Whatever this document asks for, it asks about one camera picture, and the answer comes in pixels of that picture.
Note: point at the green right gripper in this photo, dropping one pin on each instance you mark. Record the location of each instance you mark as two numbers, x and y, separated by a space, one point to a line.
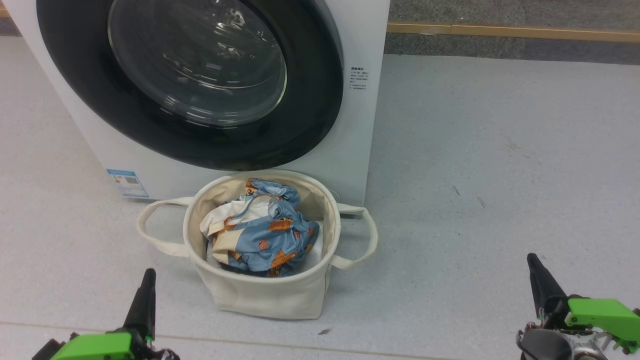
605 315

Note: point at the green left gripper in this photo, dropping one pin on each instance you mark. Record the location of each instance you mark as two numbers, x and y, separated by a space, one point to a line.
95 346

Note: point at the blue garment orange print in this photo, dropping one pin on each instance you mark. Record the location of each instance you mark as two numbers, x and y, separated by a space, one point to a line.
265 240

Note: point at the cream canvas laundry basket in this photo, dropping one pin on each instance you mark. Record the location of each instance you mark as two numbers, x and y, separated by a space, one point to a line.
270 300

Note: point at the white cloth basket liner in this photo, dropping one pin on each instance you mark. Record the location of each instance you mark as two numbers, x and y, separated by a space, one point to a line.
314 250

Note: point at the white washing machine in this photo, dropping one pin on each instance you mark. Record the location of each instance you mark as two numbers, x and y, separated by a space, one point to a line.
360 150

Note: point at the blue white energy label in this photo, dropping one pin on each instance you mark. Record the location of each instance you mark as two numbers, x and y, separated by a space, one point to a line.
127 183

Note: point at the small printed text sticker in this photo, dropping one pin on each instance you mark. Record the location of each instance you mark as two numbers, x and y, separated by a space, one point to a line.
359 80

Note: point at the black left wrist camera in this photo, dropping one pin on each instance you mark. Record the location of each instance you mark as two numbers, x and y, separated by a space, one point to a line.
47 350

